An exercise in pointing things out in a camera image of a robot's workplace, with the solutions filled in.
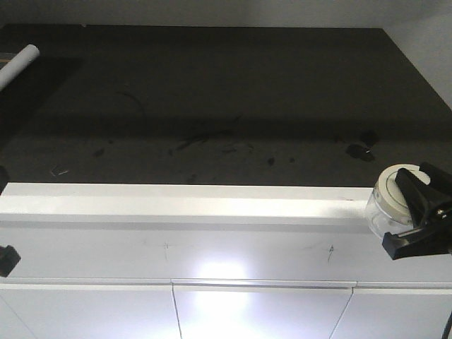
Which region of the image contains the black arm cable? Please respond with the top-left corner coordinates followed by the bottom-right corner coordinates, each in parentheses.
top-left (441, 310), bottom-right (452, 339)

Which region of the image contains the glass jar with cream lid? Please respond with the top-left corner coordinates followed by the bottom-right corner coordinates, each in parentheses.
top-left (364, 164), bottom-right (430, 240)

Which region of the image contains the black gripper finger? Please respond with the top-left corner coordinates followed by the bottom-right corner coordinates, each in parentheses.
top-left (382, 213), bottom-right (451, 260)
top-left (0, 166), bottom-right (9, 194)
top-left (0, 245), bottom-right (20, 278)
top-left (395, 162), bottom-right (451, 226)

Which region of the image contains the white rolled paper tube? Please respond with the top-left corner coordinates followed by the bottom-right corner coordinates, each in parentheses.
top-left (0, 44), bottom-right (40, 90)

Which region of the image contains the white fume hood base cabinet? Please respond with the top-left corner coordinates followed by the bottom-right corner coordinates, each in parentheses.
top-left (1, 183), bottom-right (451, 338)

